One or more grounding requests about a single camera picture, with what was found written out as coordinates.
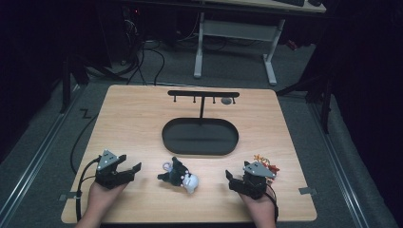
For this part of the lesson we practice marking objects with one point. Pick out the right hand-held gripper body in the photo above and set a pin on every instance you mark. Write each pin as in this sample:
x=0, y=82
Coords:
x=255, y=185

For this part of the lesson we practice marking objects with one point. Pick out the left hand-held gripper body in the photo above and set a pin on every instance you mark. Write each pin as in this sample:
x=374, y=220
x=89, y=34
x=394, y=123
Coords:
x=109, y=177

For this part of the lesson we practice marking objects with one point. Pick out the person's right hand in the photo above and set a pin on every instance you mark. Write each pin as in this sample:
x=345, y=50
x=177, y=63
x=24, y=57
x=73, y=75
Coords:
x=258, y=207

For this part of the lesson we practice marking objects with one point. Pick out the person's left hand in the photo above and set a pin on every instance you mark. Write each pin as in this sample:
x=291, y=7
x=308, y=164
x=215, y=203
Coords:
x=103, y=199

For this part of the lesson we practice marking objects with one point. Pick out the grey tape piece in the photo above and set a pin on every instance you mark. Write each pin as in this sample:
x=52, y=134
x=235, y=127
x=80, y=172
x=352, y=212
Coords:
x=67, y=196
x=307, y=191

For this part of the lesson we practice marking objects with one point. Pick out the grey round table cap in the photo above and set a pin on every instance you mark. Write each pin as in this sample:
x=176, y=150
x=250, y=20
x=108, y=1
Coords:
x=226, y=100

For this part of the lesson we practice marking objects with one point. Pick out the black metal stand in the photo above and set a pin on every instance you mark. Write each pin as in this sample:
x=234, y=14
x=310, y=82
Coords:
x=320, y=95
x=68, y=85

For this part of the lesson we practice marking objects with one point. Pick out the white-legged wooden desk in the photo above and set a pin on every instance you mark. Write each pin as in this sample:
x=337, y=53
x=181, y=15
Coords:
x=240, y=31

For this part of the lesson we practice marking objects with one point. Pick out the metal floor rail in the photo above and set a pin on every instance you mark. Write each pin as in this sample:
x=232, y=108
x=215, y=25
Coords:
x=30, y=177
x=340, y=164

